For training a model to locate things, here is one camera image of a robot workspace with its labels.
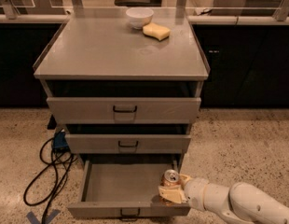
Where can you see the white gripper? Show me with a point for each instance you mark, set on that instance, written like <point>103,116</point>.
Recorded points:
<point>195,190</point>

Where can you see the orange soda can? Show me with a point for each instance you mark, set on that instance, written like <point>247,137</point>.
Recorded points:
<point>170,178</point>

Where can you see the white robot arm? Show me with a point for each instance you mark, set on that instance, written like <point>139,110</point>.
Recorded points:
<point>242,203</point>

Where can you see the bottom grey drawer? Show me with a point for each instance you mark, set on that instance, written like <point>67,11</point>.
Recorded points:
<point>125,186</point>

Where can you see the grey drawer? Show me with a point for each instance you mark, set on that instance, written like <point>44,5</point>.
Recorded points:
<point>128,138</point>
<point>90,101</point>
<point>125,186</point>

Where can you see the grey drawer cabinet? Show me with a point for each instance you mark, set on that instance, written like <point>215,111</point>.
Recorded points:
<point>99,45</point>

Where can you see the middle grey drawer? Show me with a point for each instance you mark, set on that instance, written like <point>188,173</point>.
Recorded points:
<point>128,138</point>

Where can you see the top grey drawer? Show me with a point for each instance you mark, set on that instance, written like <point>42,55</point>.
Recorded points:
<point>90,101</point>

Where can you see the blue power box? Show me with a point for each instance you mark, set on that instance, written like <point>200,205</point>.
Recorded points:
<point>59,143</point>

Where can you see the yellow sponge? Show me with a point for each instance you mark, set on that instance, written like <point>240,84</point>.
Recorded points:
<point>157,31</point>

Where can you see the white bowl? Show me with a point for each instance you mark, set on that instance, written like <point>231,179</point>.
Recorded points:
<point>139,16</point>

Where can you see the white counter rail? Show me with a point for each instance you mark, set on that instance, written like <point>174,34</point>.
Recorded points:
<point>207,20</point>

